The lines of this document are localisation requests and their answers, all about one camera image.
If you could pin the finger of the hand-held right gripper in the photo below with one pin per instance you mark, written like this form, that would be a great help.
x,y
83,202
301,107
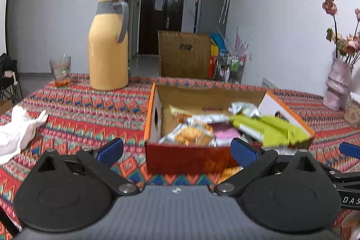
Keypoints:
x,y
350,150
343,176

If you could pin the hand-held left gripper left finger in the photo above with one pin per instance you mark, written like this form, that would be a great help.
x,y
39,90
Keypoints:
x,y
109,150

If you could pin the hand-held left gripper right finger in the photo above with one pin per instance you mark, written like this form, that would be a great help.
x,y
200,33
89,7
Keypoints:
x,y
243,150

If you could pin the pink snack packet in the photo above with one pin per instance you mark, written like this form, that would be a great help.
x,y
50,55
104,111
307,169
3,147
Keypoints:
x,y
225,134

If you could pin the red cardboard box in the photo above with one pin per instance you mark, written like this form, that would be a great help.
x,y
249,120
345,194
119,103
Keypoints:
x,y
182,158

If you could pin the lime green snack packet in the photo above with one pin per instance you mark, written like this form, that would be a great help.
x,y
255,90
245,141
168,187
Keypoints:
x,y
270,127

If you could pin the white crinkled snack packet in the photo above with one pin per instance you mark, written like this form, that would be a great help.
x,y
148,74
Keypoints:
x,y
244,108

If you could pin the patterned red tablecloth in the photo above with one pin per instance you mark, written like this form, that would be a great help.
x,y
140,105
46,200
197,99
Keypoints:
x,y
84,110

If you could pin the beige snack packet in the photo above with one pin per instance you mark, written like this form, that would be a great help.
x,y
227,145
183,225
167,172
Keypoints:
x,y
208,118

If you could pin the orange cracker packet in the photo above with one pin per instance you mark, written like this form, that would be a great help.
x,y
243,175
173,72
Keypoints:
x,y
191,134

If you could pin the pink textured vase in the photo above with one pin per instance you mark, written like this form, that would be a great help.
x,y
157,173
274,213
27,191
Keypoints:
x,y
337,85

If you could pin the red gift box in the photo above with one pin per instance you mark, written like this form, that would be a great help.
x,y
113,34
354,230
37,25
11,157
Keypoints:
x,y
212,67

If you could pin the yellow thermos jug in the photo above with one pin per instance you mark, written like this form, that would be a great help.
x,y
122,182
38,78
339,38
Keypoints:
x,y
108,60

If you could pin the clear drinking glass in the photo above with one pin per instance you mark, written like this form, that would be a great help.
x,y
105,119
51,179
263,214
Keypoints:
x,y
60,71

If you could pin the white cloth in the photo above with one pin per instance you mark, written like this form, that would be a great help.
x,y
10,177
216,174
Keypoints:
x,y
14,133

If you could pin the wooden chair back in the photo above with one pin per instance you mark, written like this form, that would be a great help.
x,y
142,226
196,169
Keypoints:
x,y
174,60

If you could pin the dark entrance door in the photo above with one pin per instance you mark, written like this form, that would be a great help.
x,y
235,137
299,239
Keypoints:
x,y
149,32

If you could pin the black folding chair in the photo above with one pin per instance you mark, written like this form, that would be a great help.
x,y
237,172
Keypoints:
x,y
8,74

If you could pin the dark side door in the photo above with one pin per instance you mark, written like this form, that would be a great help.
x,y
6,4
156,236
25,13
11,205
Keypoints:
x,y
130,18

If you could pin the grey refrigerator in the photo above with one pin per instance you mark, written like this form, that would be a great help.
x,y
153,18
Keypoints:
x,y
208,15

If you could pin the white folded umbrella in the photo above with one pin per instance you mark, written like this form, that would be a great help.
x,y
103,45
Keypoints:
x,y
225,5

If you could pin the dried pink roses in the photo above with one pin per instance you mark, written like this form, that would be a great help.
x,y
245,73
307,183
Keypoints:
x,y
330,1

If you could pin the white wall vent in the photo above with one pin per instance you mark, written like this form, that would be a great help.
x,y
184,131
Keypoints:
x,y
270,84

